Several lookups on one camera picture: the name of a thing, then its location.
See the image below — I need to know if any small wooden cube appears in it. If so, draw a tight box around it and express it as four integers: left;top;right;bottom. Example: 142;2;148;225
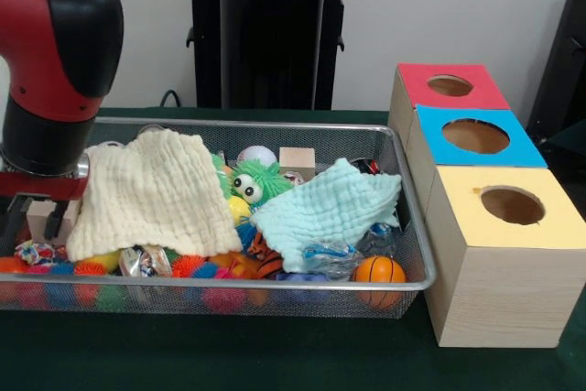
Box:
277;147;317;180

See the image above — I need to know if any dark green tablecloth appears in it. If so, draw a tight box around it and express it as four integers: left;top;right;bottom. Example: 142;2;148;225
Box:
547;118;586;171
0;106;586;391

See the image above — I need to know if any multicolour rope knot ball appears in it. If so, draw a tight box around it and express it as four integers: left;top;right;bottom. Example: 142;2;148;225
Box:
14;239;57;266

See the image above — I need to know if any wooden box with three holes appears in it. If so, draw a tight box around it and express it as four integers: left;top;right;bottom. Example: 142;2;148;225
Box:
387;62;586;349

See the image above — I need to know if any black stand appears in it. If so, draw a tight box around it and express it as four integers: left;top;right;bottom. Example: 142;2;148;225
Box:
526;0;586;145

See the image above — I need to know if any metal mesh bin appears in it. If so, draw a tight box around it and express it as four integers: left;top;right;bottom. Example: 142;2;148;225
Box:
0;115;437;321

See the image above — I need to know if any orange red smooth ball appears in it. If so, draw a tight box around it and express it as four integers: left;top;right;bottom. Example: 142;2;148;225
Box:
0;256;28;274

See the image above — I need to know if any white baseball toy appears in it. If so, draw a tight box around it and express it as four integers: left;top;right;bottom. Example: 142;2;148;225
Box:
237;145;279;168

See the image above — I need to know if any large wooden cube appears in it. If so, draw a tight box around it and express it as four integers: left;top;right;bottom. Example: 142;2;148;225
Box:
26;200;82;245

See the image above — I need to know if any orange basketball toy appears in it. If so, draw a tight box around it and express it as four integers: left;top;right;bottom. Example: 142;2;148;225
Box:
352;255;407;310

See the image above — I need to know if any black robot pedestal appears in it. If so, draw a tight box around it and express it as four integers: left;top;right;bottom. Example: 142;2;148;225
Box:
177;0;367;112

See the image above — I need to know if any black cable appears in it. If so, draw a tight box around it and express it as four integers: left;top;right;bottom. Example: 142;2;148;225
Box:
158;88;199;109

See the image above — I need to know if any cream waffle cloth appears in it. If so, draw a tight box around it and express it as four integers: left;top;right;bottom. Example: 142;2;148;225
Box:
65;129;244;260

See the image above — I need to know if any light blue waffle cloth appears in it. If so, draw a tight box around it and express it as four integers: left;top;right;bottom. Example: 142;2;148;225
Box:
249;157;403;273

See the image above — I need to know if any green fuzzy toy with eyes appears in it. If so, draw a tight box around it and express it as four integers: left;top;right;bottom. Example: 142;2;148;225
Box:
228;157;294;207

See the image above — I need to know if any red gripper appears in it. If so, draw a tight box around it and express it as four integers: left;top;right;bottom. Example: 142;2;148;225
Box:
0;166;92;248

